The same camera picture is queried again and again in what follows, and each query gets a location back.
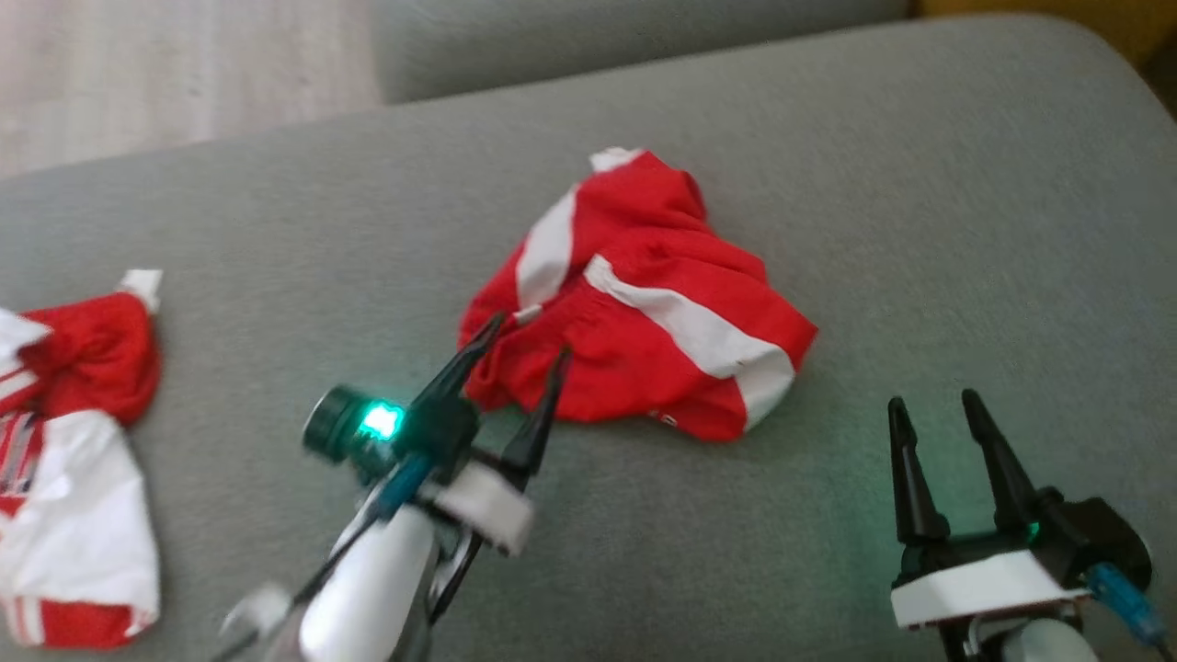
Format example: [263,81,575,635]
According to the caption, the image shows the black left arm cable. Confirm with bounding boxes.
[428,531,484,628]

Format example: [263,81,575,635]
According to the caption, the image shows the red shirt with white sleeves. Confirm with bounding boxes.
[0,268,165,650]

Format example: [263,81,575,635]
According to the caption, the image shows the small grey sofa cushion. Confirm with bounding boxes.
[368,0,911,104]

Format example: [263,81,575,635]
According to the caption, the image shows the blue-plug camera cable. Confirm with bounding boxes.
[375,455,435,518]
[1085,563,1171,646]

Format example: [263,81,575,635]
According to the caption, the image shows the right blue-plug camera cable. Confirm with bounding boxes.
[1085,563,1171,646]

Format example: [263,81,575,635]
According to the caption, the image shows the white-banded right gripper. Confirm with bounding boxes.
[887,389,1091,631]

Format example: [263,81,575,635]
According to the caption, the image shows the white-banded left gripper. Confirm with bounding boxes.
[409,313,573,558]

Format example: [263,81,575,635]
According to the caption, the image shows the red white-striped shorts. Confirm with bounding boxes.
[457,147,819,444]

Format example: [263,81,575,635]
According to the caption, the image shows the large grey sofa seat cushion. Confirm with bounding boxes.
[0,14,1177,662]

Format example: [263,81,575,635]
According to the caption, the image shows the left blue-plug camera cable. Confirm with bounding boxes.
[375,455,435,518]

